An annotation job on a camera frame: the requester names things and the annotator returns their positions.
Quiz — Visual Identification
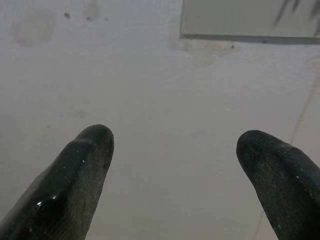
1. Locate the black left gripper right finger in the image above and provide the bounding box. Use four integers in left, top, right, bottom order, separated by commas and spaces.
236, 129, 320, 240

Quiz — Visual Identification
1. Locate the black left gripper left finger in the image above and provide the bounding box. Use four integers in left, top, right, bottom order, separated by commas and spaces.
0, 123, 115, 240

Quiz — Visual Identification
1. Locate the grey metal wall board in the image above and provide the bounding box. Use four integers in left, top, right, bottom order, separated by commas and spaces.
179, 0, 320, 45

